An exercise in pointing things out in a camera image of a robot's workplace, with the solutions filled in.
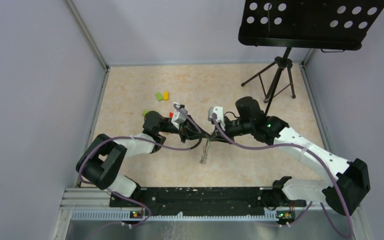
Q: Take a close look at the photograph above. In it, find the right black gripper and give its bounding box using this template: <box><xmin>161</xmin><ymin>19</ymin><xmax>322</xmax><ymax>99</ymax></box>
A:
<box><xmin>209</xmin><ymin>115</ymin><xmax>254</xmax><ymax>145</ymax></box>

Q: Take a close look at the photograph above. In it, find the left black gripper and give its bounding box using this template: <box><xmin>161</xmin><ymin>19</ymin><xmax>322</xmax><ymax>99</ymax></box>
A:
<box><xmin>158</xmin><ymin>114</ymin><xmax>210</xmax><ymax>144</ymax></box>

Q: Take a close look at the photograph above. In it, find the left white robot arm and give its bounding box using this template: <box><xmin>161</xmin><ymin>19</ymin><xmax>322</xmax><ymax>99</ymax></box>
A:
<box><xmin>76</xmin><ymin>108</ymin><xmax>210</xmax><ymax>207</ymax></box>

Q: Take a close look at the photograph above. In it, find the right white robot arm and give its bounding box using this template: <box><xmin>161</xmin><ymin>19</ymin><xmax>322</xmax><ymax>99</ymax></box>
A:
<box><xmin>208</xmin><ymin>96</ymin><xmax>371</xmax><ymax>216</ymax></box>

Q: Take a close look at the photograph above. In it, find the yellow block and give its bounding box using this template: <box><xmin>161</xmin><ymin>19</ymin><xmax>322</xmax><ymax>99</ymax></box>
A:
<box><xmin>163</xmin><ymin>91</ymin><xmax>169</xmax><ymax>101</ymax></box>

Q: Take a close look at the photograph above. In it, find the light green flat block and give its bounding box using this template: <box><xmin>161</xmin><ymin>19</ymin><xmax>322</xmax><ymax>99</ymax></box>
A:
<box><xmin>154</xmin><ymin>92</ymin><xmax>164</xmax><ymax>102</ymax></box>

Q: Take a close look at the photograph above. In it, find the green arch block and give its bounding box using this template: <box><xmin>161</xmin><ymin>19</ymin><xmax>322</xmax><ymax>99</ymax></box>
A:
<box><xmin>142</xmin><ymin>110</ymin><xmax>149</xmax><ymax>117</ymax></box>

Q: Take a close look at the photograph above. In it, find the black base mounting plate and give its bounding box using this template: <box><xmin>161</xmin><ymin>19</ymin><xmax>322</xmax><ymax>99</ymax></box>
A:
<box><xmin>109</xmin><ymin>187</ymin><xmax>307</xmax><ymax>217</ymax></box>

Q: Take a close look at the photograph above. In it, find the black music stand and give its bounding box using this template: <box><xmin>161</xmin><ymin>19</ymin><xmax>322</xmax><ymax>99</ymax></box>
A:
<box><xmin>237</xmin><ymin>0</ymin><xmax>384</xmax><ymax>100</ymax></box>

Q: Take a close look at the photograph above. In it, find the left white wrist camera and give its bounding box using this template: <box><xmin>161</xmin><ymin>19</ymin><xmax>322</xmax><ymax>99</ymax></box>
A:
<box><xmin>171</xmin><ymin>102</ymin><xmax>188</xmax><ymax>130</ymax></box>

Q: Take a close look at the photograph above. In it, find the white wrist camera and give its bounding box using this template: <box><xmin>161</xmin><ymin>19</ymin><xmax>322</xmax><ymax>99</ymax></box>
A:
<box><xmin>208</xmin><ymin>106</ymin><xmax>226</xmax><ymax>131</ymax></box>
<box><xmin>171</xmin><ymin>102</ymin><xmax>188</xmax><ymax>130</ymax></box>

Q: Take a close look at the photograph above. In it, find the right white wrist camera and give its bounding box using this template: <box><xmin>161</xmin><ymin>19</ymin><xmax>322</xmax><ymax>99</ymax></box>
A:
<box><xmin>208</xmin><ymin>106</ymin><xmax>226</xmax><ymax>131</ymax></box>

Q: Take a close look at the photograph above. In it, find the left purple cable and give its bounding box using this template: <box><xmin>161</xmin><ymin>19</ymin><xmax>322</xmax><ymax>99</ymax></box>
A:
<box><xmin>77</xmin><ymin>104</ymin><xmax>203</xmax><ymax>229</ymax></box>

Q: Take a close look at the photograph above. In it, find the purple cable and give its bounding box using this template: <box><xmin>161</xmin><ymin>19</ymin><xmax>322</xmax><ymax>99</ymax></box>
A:
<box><xmin>77</xmin><ymin>104</ymin><xmax>203</xmax><ymax>229</ymax></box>
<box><xmin>211</xmin><ymin>113</ymin><xmax>355</xmax><ymax>240</ymax></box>

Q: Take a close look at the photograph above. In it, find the grey slotted cable duct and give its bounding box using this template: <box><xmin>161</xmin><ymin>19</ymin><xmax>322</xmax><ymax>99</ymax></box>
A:
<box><xmin>71</xmin><ymin>209</ymin><xmax>279</xmax><ymax>222</ymax></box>

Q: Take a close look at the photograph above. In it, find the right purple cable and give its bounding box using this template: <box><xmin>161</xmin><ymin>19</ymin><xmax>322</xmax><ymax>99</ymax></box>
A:
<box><xmin>211</xmin><ymin>113</ymin><xmax>355</xmax><ymax>240</ymax></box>

